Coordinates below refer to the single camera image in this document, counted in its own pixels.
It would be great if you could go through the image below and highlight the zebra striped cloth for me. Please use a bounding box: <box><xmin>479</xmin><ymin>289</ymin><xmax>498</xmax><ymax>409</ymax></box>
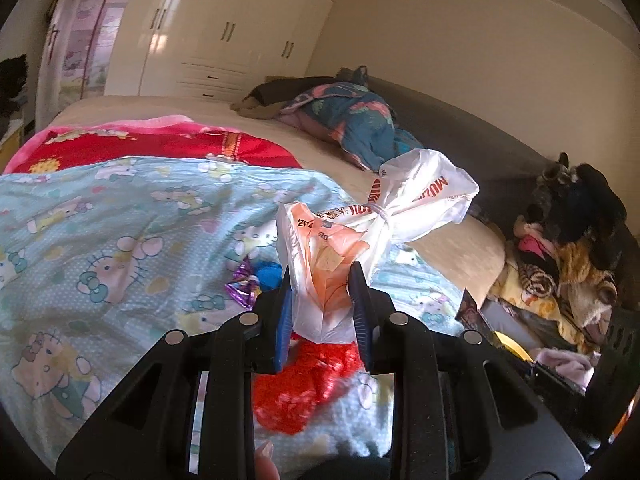
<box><xmin>517</xmin><ymin>260</ymin><xmax>558</xmax><ymax>298</ymax></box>

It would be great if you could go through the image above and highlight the shiny foil wrapper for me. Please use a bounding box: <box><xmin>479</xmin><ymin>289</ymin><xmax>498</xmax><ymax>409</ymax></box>
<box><xmin>224</xmin><ymin>257</ymin><xmax>263</xmax><ymax>313</ymax></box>

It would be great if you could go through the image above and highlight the yellow cartoon cloth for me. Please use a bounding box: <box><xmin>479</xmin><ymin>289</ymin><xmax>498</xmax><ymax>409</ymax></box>
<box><xmin>487</xmin><ymin>260</ymin><xmax>586</xmax><ymax>351</ymax></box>

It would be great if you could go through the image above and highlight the white printed plastic bag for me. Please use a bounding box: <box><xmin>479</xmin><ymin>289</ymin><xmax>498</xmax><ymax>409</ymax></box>
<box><xmin>275</xmin><ymin>149</ymin><xmax>481</xmax><ymax>346</ymax></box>

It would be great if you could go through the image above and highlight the red plastic bag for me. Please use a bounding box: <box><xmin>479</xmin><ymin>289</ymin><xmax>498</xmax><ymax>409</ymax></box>
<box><xmin>250</xmin><ymin>340</ymin><xmax>371</xmax><ymax>436</ymax></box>

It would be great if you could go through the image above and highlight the mustard knit garment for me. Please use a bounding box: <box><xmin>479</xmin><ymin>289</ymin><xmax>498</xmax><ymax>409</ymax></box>
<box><xmin>555</xmin><ymin>240</ymin><xmax>608</xmax><ymax>286</ymax></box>

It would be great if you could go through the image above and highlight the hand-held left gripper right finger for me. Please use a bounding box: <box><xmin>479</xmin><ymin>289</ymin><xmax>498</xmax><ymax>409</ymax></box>
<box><xmin>347</xmin><ymin>261</ymin><xmax>589</xmax><ymax>480</ymax></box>

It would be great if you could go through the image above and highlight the grey headboard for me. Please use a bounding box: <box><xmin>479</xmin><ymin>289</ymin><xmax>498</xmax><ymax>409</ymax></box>
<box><xmin>367</xmin><ymin>75</ymin><xmax>556</xmax><ymax>211</ymax></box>

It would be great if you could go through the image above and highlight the yellow-rimmed black trash bin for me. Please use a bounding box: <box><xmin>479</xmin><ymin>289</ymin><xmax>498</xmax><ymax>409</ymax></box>
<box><xmin>492</xmin><ymin>330</ymin><xmax>533</xmax><ymax>361</ymax></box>

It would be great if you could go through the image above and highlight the blue crumpled wad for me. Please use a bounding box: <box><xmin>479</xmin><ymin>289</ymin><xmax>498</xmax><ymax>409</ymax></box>
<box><xmin>250</xmin><ymin>260</ymin><xmax>286</xmax><ymax>293</ymax></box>

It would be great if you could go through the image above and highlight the dark plastic basket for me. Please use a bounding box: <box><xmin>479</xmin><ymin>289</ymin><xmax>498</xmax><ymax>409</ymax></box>
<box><xmin>532</xmin><ymin>305</ymin><xmax>640</xmax><ymax>446</ymax></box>

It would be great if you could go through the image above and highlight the beige bed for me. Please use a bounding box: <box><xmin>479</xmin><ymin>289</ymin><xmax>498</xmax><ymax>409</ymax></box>
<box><xmin>50</xmin><ymin>95</ymin><xmax>506</xmax><ymax>306</ymax></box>

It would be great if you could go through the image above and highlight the printed dark carton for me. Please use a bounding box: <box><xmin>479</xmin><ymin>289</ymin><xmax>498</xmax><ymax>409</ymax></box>
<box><xmin>455</xmin><ymin>287</ymin><xmax>496</xmax><ymax>333</ymax></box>

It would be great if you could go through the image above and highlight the blue floral quilt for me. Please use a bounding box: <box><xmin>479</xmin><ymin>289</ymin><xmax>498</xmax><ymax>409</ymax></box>
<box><xmin>280</xmin><ymin>65</ymin><xmax>426</xmax><ymax>173</ymax></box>

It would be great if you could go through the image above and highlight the red pink-edged blanket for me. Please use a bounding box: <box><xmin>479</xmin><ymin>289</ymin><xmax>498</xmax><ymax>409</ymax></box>
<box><xmin>2</xmin><ymin>115</ymin><xmax>303</xmax><ymax>176</ymax></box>

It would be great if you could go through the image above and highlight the light blue cartoon blanket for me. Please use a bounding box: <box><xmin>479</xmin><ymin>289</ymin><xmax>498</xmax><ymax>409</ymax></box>
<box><xmin>0</xmin><ymin>155</ymin><xmax>466</xmax><ymax>471</ymax></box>

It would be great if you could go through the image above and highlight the pile of clothes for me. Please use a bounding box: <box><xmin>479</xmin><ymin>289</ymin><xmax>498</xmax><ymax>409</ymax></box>
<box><xmin>520</xmin><ymin>152</ymin><xmax>638</xmax><ymax>271</ymax></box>

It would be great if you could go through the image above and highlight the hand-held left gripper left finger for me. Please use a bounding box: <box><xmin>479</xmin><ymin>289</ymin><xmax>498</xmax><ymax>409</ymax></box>
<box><xmin>55</xmin><ymin>262</ymin><xmax>297</xmax><ymax>480</ymax></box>

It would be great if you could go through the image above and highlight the person's left hand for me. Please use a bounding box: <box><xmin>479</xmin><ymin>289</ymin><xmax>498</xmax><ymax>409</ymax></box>
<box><xmin>252</xmin><ymin>440</ymin><xmax>281</xmax><ymax>480</ymax></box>

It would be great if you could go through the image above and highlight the white glossy wardrobe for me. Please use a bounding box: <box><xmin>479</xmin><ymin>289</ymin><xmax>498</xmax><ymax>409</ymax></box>
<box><xmin>102</xmin><ymin>0</ymin><xmax>346</xmax><ymax>103</ymax></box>

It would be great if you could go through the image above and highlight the dark cloth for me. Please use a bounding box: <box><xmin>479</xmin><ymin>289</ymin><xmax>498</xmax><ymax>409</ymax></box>
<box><xmin>0</xmin><ymin>55</ymin><xmax>28</xmax><ymax>116</ymax></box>

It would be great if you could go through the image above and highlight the lavender cloth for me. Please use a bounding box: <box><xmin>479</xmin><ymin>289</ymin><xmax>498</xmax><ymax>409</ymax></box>
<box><xmin>532</xmin><ymin>347</ymin><xmax>601</xmax><ymax>393</ymax></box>

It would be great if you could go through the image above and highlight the pink garment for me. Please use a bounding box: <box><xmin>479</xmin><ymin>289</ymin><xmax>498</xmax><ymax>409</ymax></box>
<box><xmin>517</xmin><ymin>222</ymin><xmax>558</xmax><ymax>261</ymax></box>

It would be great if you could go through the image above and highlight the grey box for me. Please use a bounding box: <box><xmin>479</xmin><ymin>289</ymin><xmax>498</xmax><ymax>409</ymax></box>
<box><xmin>480</xmin><ymin>300</ymin><xmax>546</xmax><ymax>351</ymax></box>

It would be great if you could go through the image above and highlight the brown cloth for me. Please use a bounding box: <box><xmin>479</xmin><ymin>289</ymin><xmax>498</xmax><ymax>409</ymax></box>
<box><xmin>230</xmin><ymin>76</ymin><xmax>321</xmax><ymax>121</ymax></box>

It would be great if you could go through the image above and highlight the pink cartoon wardrobe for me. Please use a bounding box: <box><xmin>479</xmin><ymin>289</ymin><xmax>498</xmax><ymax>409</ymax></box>
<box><xmin>37</xmin><ymin>0</ymin><xmax>146</xmax><ymax>126</ymax></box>

